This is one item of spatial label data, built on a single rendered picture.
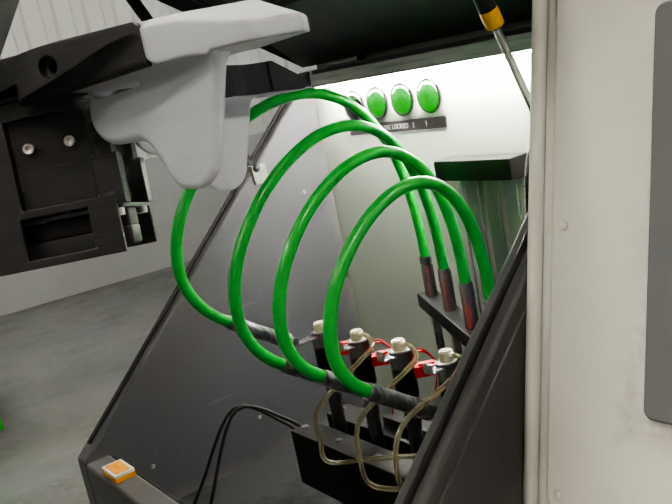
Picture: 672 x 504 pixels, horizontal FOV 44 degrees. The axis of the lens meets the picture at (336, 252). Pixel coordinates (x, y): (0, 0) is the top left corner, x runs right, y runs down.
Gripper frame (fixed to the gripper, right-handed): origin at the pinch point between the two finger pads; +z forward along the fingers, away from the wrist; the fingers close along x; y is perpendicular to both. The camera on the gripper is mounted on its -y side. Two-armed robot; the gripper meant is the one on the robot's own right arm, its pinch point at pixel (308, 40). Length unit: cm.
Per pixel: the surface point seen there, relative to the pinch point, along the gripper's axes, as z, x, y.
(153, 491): -29, -74, 41
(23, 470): -147, -333, 102
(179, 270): -17, -62, 12
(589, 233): 23.0, -37.6, 14.8
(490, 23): 19.5, -45.0, -6.2
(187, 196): -15, -62, 4
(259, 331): -10, -67, 22
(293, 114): 0, -108, -7
